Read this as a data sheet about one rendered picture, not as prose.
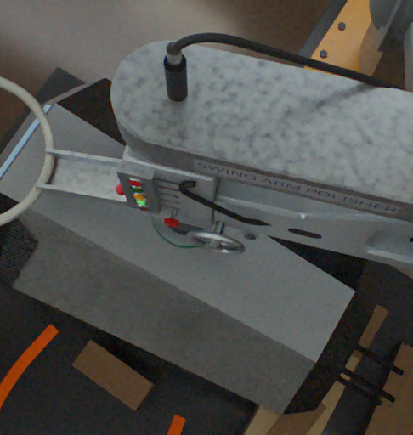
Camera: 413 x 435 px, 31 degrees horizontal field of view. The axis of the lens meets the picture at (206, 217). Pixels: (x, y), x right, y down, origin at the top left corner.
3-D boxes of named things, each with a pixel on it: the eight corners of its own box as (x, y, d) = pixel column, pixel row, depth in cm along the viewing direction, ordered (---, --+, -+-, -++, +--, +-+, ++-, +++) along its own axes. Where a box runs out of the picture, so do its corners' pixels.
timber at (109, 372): (76, 366, 291) (71, 364, 279) (95, 341, 293) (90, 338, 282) (138, 411, 287) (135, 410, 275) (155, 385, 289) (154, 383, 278)
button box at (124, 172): (162, 205, 182) (155, 167, 155) (160, 215, 181) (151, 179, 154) (131, 197, 183) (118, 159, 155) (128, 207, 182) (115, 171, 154)
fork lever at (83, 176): (279, 177, 201) (276, 170, 196) (263, 243, 196) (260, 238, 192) (56, 143, 221) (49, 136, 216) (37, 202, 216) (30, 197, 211)
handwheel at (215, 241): (250, 224, 192) (254, 209, 177) (241, 261, 189) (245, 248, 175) (195, 211, 193) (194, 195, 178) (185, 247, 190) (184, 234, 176)
